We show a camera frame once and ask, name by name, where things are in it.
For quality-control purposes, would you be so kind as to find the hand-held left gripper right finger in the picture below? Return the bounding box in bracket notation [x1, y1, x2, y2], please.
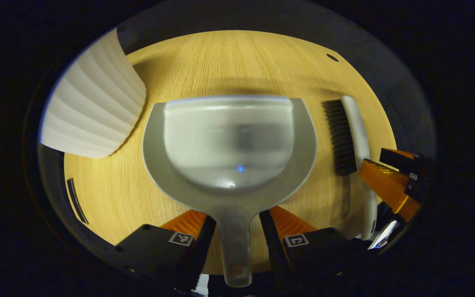
[259, 205, 372, 289]

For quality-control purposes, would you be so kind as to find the grey plastic dustpan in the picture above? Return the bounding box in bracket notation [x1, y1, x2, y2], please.
[142, 95, 317, 288]

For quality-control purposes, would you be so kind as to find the small grey broom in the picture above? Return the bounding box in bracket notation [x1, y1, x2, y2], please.
[322, 96, 378, 241]

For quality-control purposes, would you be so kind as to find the white ribbed garbage bin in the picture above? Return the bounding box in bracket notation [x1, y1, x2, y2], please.
[40, 28, 147, 159]

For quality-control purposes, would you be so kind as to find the wooden desktop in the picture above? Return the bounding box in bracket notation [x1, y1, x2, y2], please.
[63, 30, 397, 275]

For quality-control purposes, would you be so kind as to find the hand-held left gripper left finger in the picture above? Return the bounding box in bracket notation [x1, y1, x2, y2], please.
[114, 210, 217, 291]

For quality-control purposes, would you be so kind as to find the black backdrop cloth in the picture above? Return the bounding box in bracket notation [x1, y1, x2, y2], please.
[35, 0, 436, 174]

